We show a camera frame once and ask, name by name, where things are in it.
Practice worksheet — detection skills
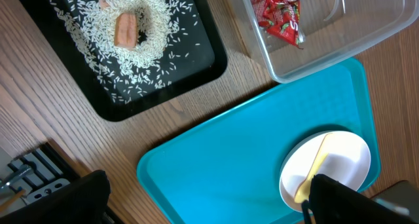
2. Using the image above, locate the black plastic tray bin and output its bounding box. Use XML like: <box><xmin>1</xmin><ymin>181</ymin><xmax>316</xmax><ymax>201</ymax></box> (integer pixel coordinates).
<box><xmin>19</xmin><ymin>0</ymin><xmax>227</xmax><ymax>122</ymax></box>

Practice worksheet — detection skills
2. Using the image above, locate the white rice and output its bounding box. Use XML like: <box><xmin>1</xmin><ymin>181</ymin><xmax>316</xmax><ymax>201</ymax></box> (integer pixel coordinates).
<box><xmin>64</xmin><ymin>0</ymin><xmax>187</xmax><ymax>83</ymax></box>

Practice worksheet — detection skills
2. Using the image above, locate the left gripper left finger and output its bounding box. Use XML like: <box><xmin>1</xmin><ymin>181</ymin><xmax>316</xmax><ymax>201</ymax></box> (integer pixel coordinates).
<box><xmin>1</xmin><ymin>170</ymin><xmax>111</xmax><ymax>224</ymax></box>

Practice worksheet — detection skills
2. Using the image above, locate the clear plastic bin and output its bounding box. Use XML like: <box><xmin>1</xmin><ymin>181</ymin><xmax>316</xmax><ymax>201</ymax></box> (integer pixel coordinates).
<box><xmin>228</xmin><ymin>0</ymin><xmax>418</xmax><ymax>83</ymax></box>

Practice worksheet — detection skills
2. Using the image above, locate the yellow plastic fork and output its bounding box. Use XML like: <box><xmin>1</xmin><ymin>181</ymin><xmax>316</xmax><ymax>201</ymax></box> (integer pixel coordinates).
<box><xmin>294</xmin><ymin>133</ymin><xmax>333</xmax><ymax>204</ymax></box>

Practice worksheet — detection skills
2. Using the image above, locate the pink round plate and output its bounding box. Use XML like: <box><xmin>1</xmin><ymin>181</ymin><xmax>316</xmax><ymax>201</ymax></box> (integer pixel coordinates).
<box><xmin>279</xmin><ymin>131</ymin><xmax>371</xmax><ymax>212</ymax></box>

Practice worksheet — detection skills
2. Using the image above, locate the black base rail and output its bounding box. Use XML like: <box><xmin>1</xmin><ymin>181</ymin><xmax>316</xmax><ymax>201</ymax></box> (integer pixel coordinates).
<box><xmin>1</xmin><ymin>143</ymin><xmax>123</xmax><ymax>224</ymax></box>

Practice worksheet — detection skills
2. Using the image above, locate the teal plastic tray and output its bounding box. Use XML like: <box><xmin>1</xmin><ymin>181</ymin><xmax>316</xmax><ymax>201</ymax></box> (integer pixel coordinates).
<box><xmin>137</xmin><ymin>58</ymin><xmax>381</xmax><ymax>223</ymax></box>

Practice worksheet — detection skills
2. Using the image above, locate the orange food cube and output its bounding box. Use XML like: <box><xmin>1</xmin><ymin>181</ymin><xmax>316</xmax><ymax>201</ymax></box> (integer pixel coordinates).
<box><xmin>114</xmin><ymin>12</ymin><xmax>138</xmax><ymax>50</ymax></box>

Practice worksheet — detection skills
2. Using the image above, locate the red sauce packet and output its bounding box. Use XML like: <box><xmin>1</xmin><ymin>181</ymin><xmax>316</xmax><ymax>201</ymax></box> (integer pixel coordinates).
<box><xmin>250</xmin><ymin>0</ymin><xmax>305</xmax><ymax>48</ymax></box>

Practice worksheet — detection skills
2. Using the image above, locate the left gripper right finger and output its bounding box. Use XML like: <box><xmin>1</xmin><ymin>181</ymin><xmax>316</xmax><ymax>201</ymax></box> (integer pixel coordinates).
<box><xmin>301</xmin><ymin>174</ymin><xmax>413</xmax><ymax>224</ymax></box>

